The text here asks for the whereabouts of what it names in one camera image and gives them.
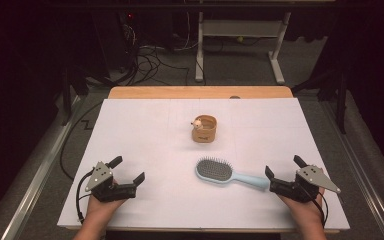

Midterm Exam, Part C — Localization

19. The black stand leg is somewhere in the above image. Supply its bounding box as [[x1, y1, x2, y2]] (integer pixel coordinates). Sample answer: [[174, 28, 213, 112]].
[[291, 66, 352, 135], [60, 65, 115, 127]]

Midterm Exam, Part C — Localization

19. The bundle of black cables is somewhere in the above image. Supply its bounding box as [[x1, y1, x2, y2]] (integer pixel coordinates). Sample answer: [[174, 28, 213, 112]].
[[113, 43, 192, 86]]

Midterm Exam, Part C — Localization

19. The person's left hand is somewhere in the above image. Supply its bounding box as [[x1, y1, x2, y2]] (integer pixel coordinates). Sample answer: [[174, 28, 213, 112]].
[[87, 196, 128, 221]]

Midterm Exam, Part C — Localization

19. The white board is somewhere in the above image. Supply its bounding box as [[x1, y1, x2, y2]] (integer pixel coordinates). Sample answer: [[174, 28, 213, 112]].
[[57, 97, 351, 232]]

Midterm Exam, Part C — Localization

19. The black floor cable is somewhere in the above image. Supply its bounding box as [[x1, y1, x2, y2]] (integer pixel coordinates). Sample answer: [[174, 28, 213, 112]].
[[59, 101, 105, 182]]

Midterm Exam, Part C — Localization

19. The light blue hairbrush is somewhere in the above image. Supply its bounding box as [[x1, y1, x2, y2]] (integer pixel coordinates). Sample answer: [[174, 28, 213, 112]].
[[194, 157, 270, 192]]

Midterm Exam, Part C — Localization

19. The hand-held gripper cable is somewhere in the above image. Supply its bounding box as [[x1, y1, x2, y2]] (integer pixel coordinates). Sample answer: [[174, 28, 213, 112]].
[[299, 186, 330, 228], [75, 169, 96, 225]]

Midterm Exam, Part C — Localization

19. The right hand-held gripper cable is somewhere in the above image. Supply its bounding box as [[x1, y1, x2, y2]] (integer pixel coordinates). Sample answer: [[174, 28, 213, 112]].
[[299, 186, 330, 228]]

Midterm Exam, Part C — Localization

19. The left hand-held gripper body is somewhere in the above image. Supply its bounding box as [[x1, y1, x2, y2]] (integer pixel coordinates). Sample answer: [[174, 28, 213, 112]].
[[85, 161, 138, 203]]

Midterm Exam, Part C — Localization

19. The person's right hand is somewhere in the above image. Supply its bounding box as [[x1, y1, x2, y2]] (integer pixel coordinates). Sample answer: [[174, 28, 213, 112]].
[[278, 188, 326, 226]]

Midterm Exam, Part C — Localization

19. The wooden cup with bear figure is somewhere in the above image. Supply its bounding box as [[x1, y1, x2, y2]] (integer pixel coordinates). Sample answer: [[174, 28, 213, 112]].
[[190, 114, 218, 144]]

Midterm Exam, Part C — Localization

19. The aluminium rail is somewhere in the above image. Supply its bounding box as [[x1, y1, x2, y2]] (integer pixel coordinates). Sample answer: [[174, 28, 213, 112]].
[[319, 99, 384, 240], [0, 95, 82, 240]]

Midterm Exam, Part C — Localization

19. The wooden table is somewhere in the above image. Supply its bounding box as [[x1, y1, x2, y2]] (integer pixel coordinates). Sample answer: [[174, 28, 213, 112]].
[[64, 85, 341, 235]]

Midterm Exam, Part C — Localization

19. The white metal stand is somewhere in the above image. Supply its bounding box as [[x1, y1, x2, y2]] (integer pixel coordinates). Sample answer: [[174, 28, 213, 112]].
[[194, 11, 293, 85]]

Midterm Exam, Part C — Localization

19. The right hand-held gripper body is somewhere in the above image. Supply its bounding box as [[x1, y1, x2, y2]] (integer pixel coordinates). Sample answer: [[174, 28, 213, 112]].
[[269, 165, 342, 204]]

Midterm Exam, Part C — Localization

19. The left hand-held gripper cable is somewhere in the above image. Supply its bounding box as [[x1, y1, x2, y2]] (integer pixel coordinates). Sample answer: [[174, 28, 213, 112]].
[[75, 169, 96, 225]]

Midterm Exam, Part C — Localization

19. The black computer tower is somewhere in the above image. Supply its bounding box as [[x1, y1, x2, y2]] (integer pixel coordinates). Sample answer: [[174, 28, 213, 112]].
[[92, 11, 138, 74]]

